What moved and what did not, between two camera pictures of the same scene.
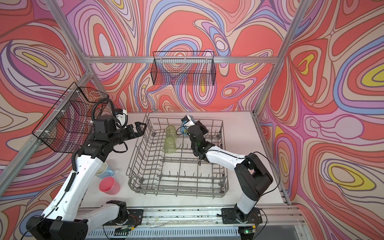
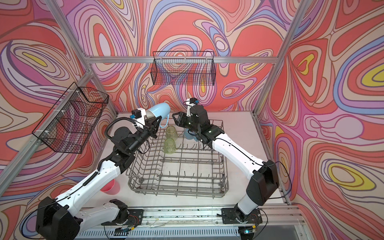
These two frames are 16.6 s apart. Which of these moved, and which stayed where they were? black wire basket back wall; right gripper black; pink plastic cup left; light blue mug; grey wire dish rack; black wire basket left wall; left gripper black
Moved: right gripper black; light blue mug; left gripper black
Stayed: black wire basket left wall; black wire basket back wall; pink plastic cup left; grey wire dish rack
